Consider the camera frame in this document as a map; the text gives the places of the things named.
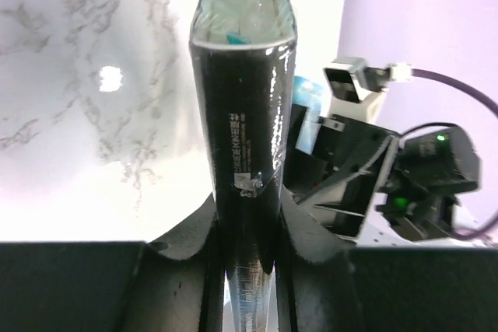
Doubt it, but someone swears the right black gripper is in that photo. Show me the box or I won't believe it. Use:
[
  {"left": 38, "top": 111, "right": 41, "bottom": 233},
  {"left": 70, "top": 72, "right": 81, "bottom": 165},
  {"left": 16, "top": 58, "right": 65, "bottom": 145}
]
[{"left": 286, "top": 105, "right": 481, "bottom": 242}]

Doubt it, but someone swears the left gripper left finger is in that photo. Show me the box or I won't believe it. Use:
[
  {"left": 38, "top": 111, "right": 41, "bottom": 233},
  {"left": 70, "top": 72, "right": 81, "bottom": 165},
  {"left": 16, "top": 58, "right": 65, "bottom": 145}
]
[{"left": 1, "top": 198, "right": 224, "bottom": 331}]

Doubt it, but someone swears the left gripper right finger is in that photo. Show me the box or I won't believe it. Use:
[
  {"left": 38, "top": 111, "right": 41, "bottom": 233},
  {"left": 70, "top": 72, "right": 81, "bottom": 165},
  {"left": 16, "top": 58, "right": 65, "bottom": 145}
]
[{"left": 275, "top": 190, "right": 497, "bottom": 331}]

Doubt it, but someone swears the blue ocean cover book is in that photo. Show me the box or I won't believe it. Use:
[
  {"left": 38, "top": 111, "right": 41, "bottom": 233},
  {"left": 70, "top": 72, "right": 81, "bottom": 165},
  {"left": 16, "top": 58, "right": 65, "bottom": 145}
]
[{"left": 293, "top": 76, "right": 323, "bottom": 155}]

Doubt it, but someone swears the black file folder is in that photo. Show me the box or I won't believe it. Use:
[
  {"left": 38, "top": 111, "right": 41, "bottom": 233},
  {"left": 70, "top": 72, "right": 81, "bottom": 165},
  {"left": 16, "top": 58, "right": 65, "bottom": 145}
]
[{"left": 189, "top": 0, "right": 297, "bottom": 331}]

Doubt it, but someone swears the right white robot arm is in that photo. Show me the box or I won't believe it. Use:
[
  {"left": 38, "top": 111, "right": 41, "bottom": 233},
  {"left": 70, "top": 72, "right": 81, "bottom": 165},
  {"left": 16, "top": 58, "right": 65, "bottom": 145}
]
[{"left": 284, "top": 104, "right": 488, "bottom": 246}]

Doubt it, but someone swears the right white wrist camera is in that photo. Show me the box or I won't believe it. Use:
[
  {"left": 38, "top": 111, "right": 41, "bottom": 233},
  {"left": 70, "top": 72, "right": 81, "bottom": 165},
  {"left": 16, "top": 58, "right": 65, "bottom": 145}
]
[{"left": 323, "top": 57, "right": 390, "bottom": 124}]

